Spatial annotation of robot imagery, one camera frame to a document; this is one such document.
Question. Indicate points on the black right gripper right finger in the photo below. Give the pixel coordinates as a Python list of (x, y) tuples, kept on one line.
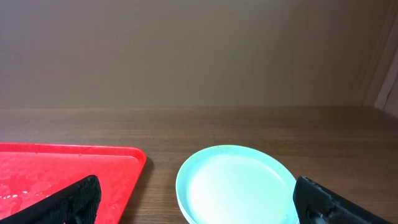
[(316, 204)]

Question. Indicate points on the white plate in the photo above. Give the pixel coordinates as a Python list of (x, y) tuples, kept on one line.
[(235, 184)]

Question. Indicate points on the red plastic tray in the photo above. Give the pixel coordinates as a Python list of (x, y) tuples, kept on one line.
[(32, 172)]

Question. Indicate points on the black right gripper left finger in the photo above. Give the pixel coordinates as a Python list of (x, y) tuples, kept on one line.
[(76, 204)]

